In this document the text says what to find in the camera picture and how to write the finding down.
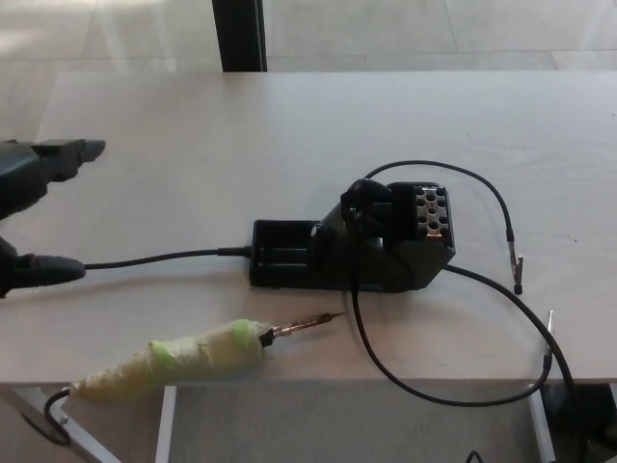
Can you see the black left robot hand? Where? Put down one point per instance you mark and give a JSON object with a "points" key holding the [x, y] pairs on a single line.
{"points": [[29, 169]]}

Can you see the white diagonal table frame brace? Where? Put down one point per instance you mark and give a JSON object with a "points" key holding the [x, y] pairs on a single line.
{"points": [[82, 439]]}

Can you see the white table leg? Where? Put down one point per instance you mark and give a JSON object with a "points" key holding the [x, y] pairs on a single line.
{"points": [[542, 434], [166, 424]]}

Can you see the black vertical pillar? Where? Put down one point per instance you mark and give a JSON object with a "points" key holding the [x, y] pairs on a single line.
{"points": [[241, 34]]}

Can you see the black soldering iron base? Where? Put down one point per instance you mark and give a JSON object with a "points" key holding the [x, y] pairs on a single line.
{"points": [[385, 267]]}

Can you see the tape-wrapped soldering iron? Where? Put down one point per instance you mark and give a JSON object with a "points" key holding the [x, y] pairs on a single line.
{"points": [[193, 357]]}

